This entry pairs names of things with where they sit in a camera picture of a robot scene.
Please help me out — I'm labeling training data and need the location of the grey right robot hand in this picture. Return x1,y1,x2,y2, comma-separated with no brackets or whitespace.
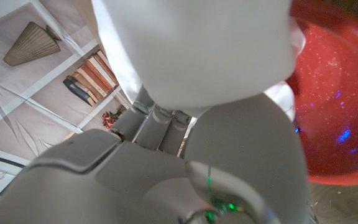
0,85,318,224

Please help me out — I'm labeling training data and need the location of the red bowl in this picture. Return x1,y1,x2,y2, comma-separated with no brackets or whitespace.
286,0,358,187

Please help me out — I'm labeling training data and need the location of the white tissue cloth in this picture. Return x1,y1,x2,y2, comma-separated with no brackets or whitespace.
91,0,306,122

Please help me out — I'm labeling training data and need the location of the printed bookshelf backdrop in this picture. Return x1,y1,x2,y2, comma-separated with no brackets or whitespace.
0,0,136,218

